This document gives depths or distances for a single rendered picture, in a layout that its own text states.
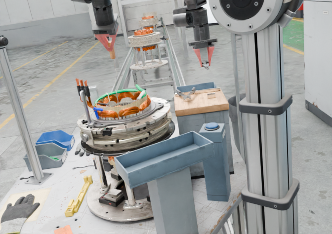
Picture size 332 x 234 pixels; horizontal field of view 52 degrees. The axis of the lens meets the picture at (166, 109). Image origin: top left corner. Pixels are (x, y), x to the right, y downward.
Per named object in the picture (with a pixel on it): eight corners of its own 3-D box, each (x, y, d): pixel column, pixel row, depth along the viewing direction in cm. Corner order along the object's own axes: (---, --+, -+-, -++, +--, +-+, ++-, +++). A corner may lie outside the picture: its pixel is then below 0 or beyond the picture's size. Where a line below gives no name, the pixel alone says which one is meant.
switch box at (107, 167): (103, 162, 153) (101, 151, 151) (120, 165, 148) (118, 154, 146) (95, 169, 148) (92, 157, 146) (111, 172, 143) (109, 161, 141)
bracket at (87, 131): (90, 141, 109) (87, 126, 107) (98, 143, 107) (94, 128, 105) (86, 143, 107) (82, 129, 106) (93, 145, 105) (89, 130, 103)
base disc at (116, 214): (94, 171, 145) (93, 169, 144) (184, 155, 145) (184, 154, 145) (78, 230, 108) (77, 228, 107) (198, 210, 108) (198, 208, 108)
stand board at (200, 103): (174, 99, 139) (174, 94, 138) (221, 93, 138) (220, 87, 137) (175, 116, 120) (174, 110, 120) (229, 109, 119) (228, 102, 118)
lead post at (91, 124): (88, 128, 107) (79, 93, 103) (90, 125, 109) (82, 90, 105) (93, 127, 106) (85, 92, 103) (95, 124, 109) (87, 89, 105)
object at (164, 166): (146, 266, 91) (127, 173, 82) (132, 243, 100) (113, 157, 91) (223, 229, 100) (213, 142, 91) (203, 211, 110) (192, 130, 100)
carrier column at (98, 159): (102, 187, 129) (90, 137, 122) (108, 186, 129) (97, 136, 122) (101, 190, 126) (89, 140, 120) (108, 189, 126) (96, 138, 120)
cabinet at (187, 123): (183, 156, 147) (175, 99, 139) (226, 151, 146) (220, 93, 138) (185, 180, 129) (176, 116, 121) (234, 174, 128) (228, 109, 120)
